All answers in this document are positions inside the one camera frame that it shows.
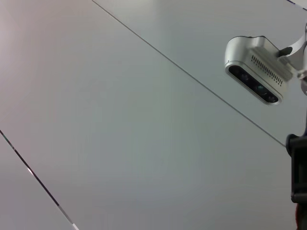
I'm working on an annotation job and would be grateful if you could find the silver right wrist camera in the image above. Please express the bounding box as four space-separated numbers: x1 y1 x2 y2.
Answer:
224 35 295 105

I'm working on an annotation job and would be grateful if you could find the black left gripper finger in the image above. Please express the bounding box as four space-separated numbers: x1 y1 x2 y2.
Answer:
286 133 307 204

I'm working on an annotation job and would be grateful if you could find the black camera cable plug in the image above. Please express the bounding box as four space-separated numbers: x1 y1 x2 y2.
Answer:
276 46 294 58

